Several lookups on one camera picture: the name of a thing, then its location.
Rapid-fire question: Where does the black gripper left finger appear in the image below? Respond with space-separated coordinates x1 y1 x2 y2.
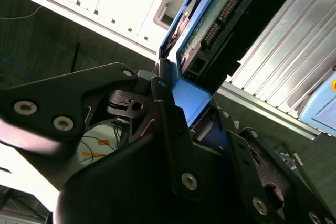
0 58 212 205

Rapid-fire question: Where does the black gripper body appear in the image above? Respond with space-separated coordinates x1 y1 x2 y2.
51 132 254 224

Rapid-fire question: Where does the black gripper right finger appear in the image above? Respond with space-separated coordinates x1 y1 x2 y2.
215 108 336 224

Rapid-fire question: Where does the hard disk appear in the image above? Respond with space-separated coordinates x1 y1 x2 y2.
157 0 307 155

